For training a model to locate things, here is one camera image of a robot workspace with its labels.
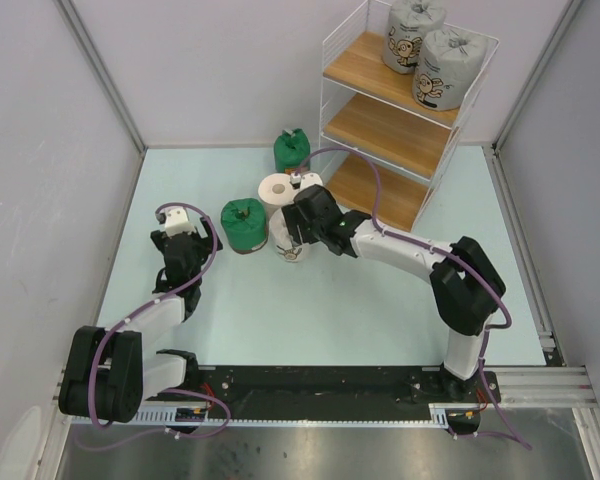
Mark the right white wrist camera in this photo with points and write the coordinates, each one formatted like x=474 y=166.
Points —
x=301 y=181

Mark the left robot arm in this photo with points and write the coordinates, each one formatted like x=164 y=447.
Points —
x=109 y=372

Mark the grey wrapped roll back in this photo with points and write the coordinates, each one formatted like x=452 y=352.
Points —
x=407 y=25

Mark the grey roll front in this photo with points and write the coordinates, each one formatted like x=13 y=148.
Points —
x=450 y=59

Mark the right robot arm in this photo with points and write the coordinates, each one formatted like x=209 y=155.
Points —
x=466 y=287

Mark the white wire wooden shelf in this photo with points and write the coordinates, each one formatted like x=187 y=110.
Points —
x=386 y=149

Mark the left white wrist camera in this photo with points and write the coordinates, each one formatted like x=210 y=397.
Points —
x=175 y=221

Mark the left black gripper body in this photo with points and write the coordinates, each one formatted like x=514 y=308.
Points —
x=200 y=246

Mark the unwrapped white paper roll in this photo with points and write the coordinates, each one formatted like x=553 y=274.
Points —
x=276 y=191

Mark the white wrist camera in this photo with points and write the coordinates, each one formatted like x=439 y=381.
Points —
x=175 y=221
x=301 y=181

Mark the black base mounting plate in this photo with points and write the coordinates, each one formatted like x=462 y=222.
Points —
x=344 y=395

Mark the grey roll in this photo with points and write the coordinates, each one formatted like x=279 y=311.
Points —
x=407 y=25
x=450 y=59

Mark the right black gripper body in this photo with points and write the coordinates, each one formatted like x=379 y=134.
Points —
x=310 y=231

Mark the aluminium frame rail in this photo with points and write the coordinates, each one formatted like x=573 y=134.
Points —
x=543 y=387

